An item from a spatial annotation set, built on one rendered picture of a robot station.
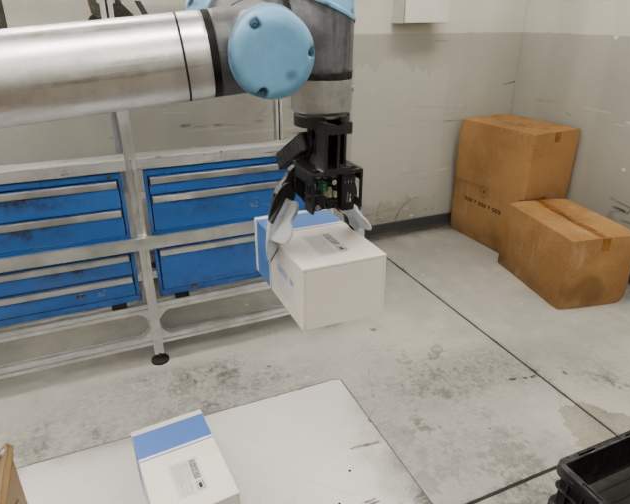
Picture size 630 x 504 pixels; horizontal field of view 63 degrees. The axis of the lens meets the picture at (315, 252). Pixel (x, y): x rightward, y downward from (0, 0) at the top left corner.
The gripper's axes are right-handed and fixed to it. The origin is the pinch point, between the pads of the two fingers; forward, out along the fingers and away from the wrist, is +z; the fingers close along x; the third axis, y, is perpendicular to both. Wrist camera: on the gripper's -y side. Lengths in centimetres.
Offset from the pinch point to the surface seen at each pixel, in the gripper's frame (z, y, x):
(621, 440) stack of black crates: 52, 12, 67
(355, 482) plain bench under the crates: 41.4, 7.3, 4.5
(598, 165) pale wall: 51, -147, 250
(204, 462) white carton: 32.4, 1.4, -19.4
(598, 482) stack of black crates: 62, 13, 63
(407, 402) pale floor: 111, -72, 73
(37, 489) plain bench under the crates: 41, -13, -45
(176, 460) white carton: 32.4, -0.8, -23.3
